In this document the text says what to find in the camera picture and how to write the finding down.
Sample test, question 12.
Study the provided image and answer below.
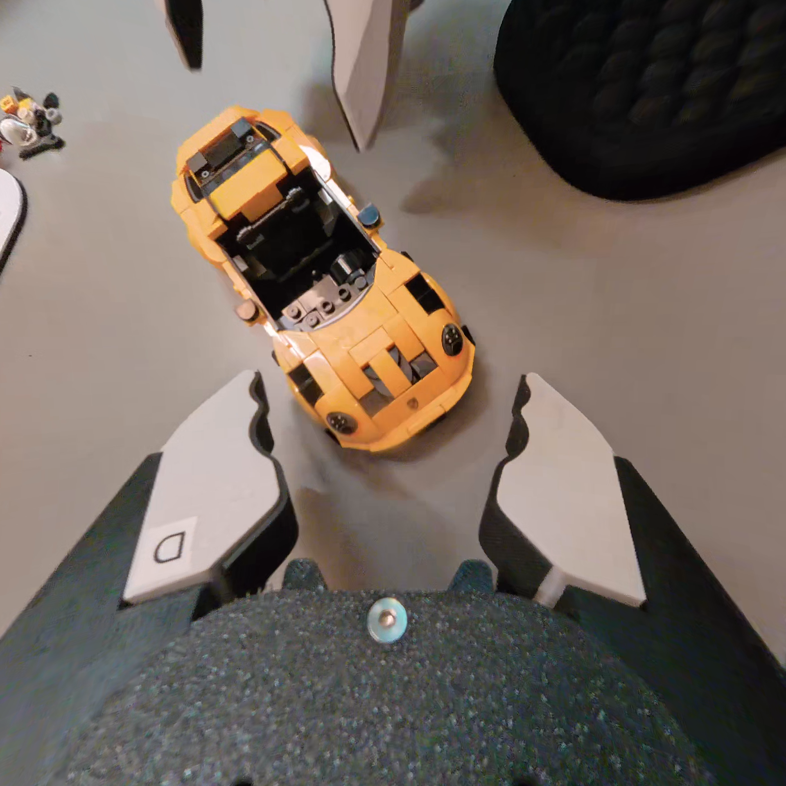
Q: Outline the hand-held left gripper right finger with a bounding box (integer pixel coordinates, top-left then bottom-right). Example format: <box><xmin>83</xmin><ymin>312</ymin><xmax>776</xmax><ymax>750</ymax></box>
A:
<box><xmin>479</xmin><ymin>373</ymin><xmax>647</xmax><ymax>609</ymax></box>

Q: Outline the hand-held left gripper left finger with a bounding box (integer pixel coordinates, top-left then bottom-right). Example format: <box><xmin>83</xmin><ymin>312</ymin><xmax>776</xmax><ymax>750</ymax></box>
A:
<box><xmin>123</xmin><ymin>370</ymin><xmax>300</xmax><ymax>605</ymax></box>

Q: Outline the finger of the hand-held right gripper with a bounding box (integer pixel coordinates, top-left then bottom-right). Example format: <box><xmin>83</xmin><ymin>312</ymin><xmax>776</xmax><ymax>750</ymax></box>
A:
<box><xmin>322</xmin><ymin>0</ymin><xmax>410</xmax><ymax>152</ymax></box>
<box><xmin>156</xmin><ymin>0</ymin><xmax>205</xmax><ymax>70</ymax></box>

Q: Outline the yellow lego car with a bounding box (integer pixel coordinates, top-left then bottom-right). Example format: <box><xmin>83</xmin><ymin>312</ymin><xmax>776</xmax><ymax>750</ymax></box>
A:
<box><xmin>171</xmin><ymin>106</ymin><xmax>477</xmax><ymax>454</ymax></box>

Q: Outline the person's right forearm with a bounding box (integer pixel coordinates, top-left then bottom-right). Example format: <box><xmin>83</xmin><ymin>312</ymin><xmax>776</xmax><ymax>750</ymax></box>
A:
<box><xmin>493</xmin><ymin>0</ymin><xmax>786</xmax><ymax>202</ymax></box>

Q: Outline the pile of mixed lego pieces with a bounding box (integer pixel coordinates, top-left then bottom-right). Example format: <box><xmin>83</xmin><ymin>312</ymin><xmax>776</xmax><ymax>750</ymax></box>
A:
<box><xmin>0</xmin><ymin>86</ymin><xmax>65</xmax><ymax>162</ymax></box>

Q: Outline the white book stand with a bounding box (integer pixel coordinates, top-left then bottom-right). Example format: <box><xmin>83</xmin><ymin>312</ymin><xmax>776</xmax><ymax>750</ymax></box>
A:
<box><xmin>0</xmin><ymin>169</ymin><xmax>28</xmax><ymax>277</ymax></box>

